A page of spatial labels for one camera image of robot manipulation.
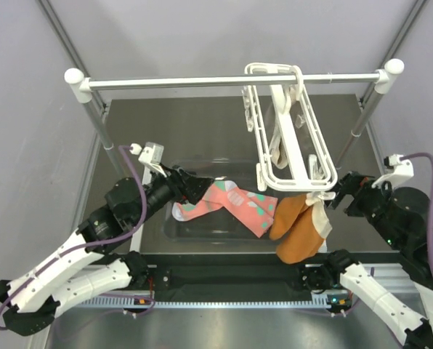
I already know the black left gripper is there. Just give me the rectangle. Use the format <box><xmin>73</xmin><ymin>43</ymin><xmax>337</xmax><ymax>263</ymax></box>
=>
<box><xmin>133</xmin><ymin>162</ymin><xmax>216</xmax><ymax>227</ymax></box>

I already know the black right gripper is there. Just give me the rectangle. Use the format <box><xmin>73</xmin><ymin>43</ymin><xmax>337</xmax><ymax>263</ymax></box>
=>
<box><xmin>317</xmin><ymin>169</ymin><xmax>404</xmax><ymax>248</ymax></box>

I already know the orange beige sock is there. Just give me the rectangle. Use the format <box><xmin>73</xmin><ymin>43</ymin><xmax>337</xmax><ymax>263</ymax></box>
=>
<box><xmin>276</xmin><ymin>193</ymin><xmax>332</xmax><ymax>264</ymax></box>

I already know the white plastic clip hanger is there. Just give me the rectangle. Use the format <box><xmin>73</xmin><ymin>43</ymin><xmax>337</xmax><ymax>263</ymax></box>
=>
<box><xmin>242</xmin><ymin>63</ymin><xmax>338</xmax><ymax>193</ymax></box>

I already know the pink patterned sock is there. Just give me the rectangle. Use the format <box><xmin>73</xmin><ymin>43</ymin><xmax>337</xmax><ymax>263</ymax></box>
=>
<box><xmin>171</xmin><ymin>194</ymin><xmax>223</xmax><ymax>222</ymax></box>
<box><xmin>206</xmin><ymin>180</ymin><xmax>278</xmax><ymax>238</ymax></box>

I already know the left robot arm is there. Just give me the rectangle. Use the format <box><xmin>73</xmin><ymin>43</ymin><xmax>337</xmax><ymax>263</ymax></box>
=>
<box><xmin>0</xmin><ymin>167</ymin><xmax>214</xmax><ymax>337</ymax></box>

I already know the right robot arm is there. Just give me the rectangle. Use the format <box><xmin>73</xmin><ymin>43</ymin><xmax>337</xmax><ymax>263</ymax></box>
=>
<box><xmin>300</xmin><ymin>172</ymin><xmax>433</xmax><ymax>348</ymax></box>

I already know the clear plastic bin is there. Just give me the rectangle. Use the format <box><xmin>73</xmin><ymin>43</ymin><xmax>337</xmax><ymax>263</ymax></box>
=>
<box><xmin>162</xmin><ymin>159</ymin><xmax>284</xmax><ymax>244</ymax></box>

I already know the grey beige sock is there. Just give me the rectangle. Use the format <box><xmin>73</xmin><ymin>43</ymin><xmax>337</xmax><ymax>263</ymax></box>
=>
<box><xmin>265</xmin><ymin>103</ymin><xmax>288</xmax><ymax>169</ymax></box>

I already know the silver clothes rack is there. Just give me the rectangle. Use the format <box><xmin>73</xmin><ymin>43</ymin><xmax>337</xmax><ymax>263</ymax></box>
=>
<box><xmin>63</xmin><ymin>57</ymin><xmax>405</xmax><ymax>175</ymax></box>

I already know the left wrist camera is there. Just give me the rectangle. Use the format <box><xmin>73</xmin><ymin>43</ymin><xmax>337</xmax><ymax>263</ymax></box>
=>
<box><xmin>138</xmin><ymin>142</ymin><xmax>166</xmax><ymax>177</ymax></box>

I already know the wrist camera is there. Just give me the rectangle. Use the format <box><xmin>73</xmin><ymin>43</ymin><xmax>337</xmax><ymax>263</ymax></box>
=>
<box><xmin>138</xmin><ymin>142</ymin><xmax>166</xmax><ymax>177</ymax></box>
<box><xmin>371</xmin><ymin>154</ymin><xmax>414</xmax><ymax>189</ymax></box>

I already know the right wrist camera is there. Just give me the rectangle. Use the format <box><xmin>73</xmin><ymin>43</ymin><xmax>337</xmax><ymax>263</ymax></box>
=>
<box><xmin>371</xmin><ymin>154</ymin><xmax>414</xmax><ymax>189</ymax></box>

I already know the grey cable duct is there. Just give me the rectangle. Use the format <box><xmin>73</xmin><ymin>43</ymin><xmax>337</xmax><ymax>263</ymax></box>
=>
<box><xmin>56</xmin><ymin>294</ymin><xmax>354</xmax><ymax>310</ymax></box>

